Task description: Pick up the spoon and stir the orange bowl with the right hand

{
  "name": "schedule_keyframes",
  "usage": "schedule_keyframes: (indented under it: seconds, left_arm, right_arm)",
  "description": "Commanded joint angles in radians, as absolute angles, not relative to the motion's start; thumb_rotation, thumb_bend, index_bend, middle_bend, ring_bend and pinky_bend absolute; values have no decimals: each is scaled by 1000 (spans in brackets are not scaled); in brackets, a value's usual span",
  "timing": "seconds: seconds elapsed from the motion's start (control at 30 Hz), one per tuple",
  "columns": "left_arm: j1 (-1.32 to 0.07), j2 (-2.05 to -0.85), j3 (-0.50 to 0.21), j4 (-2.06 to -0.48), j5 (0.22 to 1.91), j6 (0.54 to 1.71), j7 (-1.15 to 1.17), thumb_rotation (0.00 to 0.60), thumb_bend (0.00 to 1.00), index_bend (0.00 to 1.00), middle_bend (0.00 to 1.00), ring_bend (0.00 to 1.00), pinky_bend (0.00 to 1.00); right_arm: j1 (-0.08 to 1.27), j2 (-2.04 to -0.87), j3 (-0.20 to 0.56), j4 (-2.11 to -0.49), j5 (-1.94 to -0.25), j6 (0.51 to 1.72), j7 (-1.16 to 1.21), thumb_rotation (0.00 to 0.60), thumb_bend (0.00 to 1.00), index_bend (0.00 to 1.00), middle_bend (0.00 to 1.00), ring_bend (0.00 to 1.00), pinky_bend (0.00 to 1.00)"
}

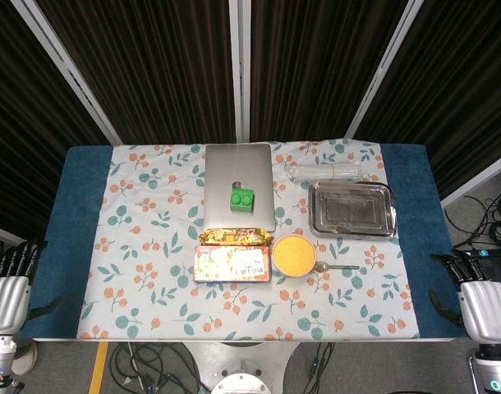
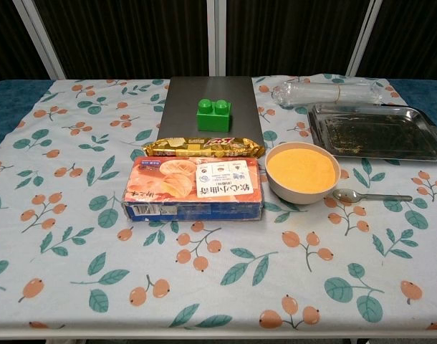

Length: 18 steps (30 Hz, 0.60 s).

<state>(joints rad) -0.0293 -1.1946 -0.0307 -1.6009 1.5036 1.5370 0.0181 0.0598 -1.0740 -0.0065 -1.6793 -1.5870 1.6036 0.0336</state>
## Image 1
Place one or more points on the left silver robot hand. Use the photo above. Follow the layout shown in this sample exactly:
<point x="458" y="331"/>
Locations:
<point x="6" y="303"/>

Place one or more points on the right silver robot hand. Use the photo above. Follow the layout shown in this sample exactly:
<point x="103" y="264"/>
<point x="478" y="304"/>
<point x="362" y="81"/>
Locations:
<point x="486" y="308"/>

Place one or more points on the metal spoon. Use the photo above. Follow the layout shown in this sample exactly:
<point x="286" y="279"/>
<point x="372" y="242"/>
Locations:
<point x="336" y="267"/>

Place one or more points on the round white robot base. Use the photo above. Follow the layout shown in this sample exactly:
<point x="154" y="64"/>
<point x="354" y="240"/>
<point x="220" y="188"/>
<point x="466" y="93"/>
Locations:
<point x="244" y="386"/>

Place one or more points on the orange paper bowl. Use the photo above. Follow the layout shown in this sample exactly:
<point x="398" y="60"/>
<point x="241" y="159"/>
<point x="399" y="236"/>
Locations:
<point x="295" y="273"/>

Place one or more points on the plain white shoe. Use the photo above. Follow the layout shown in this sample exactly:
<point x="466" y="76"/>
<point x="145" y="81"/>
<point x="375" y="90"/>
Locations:
<point x="25" y="359"/>

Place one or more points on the yellow floor tape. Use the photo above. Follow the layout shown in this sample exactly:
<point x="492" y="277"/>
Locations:
<point x="98" y="367"/>

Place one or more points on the blue table mat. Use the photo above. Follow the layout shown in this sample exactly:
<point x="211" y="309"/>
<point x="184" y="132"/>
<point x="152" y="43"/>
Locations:
<point x="80" y="205"/>

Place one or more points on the floral printed tablecloth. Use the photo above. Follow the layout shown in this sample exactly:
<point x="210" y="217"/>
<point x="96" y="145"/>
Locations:
<point x="152" y="262"/>

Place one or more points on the dark ribbed curtain panel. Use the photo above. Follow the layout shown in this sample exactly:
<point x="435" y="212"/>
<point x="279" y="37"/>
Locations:
<point x="152" y="61"/>
<point x="460" y="82"/>
<point x="312" y="61"/>
<point x="28" y="143"/>

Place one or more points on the stainless steel tray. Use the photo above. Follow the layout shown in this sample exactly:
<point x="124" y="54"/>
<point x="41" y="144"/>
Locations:
<point x="351" y="209"/>

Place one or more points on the pink biscuit box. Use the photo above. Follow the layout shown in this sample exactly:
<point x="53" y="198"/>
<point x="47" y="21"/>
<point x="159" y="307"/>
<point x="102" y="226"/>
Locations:
<point x="232" y="263"/>

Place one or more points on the gold snack packet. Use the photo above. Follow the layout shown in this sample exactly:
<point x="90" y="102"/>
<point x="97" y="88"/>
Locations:
<point x="234" y="237"/>

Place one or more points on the green toy building block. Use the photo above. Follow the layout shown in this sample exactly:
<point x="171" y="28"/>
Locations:
<point x="242" y="200"/>

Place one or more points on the small grey metal cylinder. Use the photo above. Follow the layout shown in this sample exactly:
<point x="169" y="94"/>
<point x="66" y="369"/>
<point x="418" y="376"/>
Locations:
<point x="237" y="184"/>

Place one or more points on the silver closed laptop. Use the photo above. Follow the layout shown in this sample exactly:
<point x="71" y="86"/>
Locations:
<point x="238" y="164"/>

